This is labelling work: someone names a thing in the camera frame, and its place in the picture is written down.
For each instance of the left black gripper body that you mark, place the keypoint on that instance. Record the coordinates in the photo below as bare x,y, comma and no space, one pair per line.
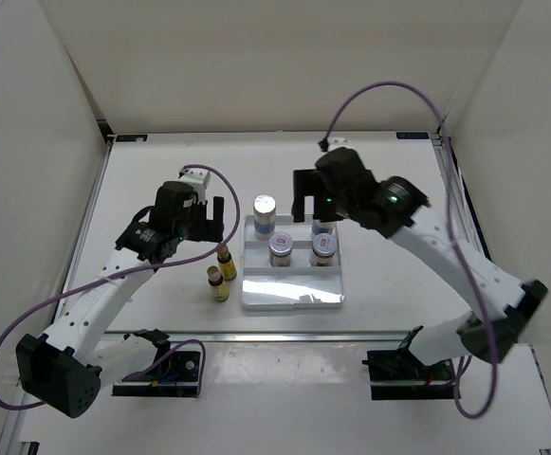
191,227

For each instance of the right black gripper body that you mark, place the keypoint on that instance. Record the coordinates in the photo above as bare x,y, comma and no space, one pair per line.
336,207

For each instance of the yellow small bottle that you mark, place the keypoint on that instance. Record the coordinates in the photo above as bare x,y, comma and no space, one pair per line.
218,287
226,263

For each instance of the blue label shaker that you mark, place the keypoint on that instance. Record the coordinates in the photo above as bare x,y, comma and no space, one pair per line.
264,216
319,227

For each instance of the red cap jar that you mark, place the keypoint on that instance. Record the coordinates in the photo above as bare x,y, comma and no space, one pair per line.
280,247
324,249

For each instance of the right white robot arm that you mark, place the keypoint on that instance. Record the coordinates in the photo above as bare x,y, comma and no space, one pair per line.
500,304

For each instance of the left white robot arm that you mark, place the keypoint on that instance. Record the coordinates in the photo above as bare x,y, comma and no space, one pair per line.
64,367

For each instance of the white divided tray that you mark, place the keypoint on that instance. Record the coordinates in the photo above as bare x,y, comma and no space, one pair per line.
299,285

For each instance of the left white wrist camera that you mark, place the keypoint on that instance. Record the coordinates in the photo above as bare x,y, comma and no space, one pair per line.
199,179

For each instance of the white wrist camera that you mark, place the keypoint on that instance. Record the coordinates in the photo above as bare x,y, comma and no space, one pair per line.
199,179
337,141

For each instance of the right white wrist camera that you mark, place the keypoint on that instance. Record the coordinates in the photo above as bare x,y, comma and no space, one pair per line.
337,141

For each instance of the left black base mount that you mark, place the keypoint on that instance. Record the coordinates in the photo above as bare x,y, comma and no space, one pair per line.
180,375

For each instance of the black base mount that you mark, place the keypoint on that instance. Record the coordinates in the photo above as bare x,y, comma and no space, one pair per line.
393,374
180,375

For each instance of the aluminium front rail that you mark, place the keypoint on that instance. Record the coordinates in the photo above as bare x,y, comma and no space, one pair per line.
280,335

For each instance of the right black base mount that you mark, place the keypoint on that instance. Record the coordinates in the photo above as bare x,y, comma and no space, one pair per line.
393,374

